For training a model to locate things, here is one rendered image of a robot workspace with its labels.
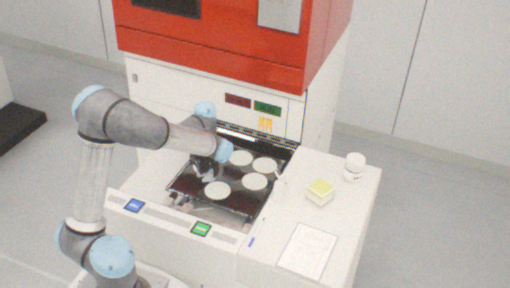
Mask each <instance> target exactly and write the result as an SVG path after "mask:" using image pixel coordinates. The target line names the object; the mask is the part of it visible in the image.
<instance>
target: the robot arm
mask: <svg viewBox="0 0 510 288"><path fill-rule="evenodd" d="M71 112H72V115H73V116H74V117H75V119H76V121H79V124H78V130H77V135H78V136H79V137H80V138H81V139H82V149H81V155H80V161H79V166H78V172H77V177H76V193H75V198H74V204H73V210H72V212H71V213H69V214H68V215H67V216H66V217H65V218H64V219H63V220H62V221H61V222H60V226H58V227H57V228H56V233H55V244H56V246H57V248H58V249H59V250H60V251H61V252H62V253H63V254H64V255H65V256H66V257H69V258H70V259H71V260H72V261H74V262H76V263H77V264H78V265H79V266H80V267H83V269H84V270H86V271H87V272H88V273H90V274H91V275H93V276H94V278H95V279H96V281H97V288H145V286H144V284H143V283H142V281H141V280H140V279H139V278H138V273H137V268H136V264H135V254H134V252H133V251H132V246H131V245H130V243H129V242H128V241H127V239H124V238H123V237H121V236H119V235H116V234H115V235H114V236H111V235H110V234H106V233H105V229H106V225H107V220H106V218H105V217H104V216H103V212H104V203H105V198H106V194H107V185H108V180H109V171H110V166H111V160H112V156H113V151H114V147H115V145H116V144H118V143H119V144H124V145H127V146H131V147H135V148H139V149H153V150H157V149H172V150H176V151H181V152H185V153H188V154H189V165H190V166H191V165H193V164H194V166H195V167H196V168H197V172H198V173H197V177H198V178H201V177H205V178H203V179H202V182H207V181H208V182H209V183H212V182H213V181H214V180H215V179H216V178H217V175H218V173H219V162H225V161H227V160H228V159H229V158H230V156H231V155H232V153H233V143H231V142H229V141H228V140H227V139H224V138H222V137H220V136H218V135H217V110H216V106H215V104H212V103H211V102H209V101H200V102H199V103H198V104H196V105H195V107H194V114H193V115H190V116H189V117H188V118H186V119H185V120H183V121H181V122H179V123H178V124H174V123H171V122H168V121H167V120H166V119H165V118H164V117H162V116H158V115H155V114H154V113H153V112H151V111H149V110H148V109H145V108H143V107H142V106H140V105H139V104H137V103H136V102H134V101H132V100H131V99H128V98H125V97H123V96H121V95H120V94H118V93H116V92H114V91H113V90H112V89H110V88H109V87H102V86H99V85H94V86H90V87H86V88H84V89H83V90H82V92H81V93H78V94H77V95H76V98H75V100H74V102H73V104H72V108H71ZM191 157H192V158H193V159H194V160H193V161H191Z"/></svg>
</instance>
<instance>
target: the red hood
mask: <svg viewBox="0 0 510 288"><path fill-rule="evenodd" d="M111 4H112V9H113V16H114V21H115V27H116V39H117V49H118V50H121V51H125V52H128V53H131V54H137V55H140V56H143V57H149V58H152V59H158V60H161V61H165V62H167V63H170V64H173V65H180V66H183V67H188V68H192V69H195V70H200V71H204V72H207V73H210V74H213V75H217V76H223V77H228V78H232V79H234V80H238V81H244V82H247V83H251V84H253V85H256V86H260V87H268V88H271V89H274V90H278V91H280V92H284V93H291V94H293V95H296V96H300V97H301V96H302V94H303V93H304V92H305V90H306V89H307V87H308V85H309V84H310V83H311V82H312V79H313V77H314V76H315V75H316V74H317V72H318V70H319V69H320V67H321V65H322V64H323V63H324V60H325V59H326V58H327V56H328V55H329V54H330V52H331V50H332V48H333V47H334V46H335V43H336V42H337V41H338V40H339V38H340V36H341V34H342V32H343V31H344V30H345V29H346V26H347V25H348V24H349V23H350V21H351V18H352V4H353V0H111Z"/></svg>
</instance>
